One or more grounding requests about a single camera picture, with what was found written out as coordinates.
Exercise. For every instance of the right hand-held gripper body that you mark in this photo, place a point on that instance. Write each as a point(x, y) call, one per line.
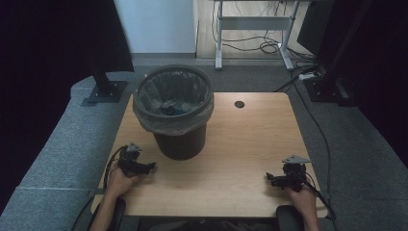
point(293, 178)

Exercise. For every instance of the black stand base left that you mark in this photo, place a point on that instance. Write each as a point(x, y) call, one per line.
point(104, 89)

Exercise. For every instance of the white cabinet panel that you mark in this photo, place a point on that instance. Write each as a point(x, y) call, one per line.
point(157, 25)

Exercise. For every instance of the white metal desk frame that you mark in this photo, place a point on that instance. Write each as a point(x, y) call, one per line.
point(253, 23)

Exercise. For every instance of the black metal stand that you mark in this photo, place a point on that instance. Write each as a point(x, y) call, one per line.
point(324, 89)

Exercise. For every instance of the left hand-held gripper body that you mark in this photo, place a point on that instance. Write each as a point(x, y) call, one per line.
point(130, 162)

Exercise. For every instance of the dark ribbed trash bin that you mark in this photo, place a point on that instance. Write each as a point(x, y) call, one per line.
point(179, 144)

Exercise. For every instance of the black waste piece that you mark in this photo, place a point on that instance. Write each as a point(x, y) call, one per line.
point(167, 109)

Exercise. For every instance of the person's right hand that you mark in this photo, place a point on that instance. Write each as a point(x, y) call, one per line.
point(304, 200)

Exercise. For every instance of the white power strip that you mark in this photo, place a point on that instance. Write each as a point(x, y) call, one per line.
point(307, 76)

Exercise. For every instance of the person's left hand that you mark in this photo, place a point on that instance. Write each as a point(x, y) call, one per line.
point(118, 183)

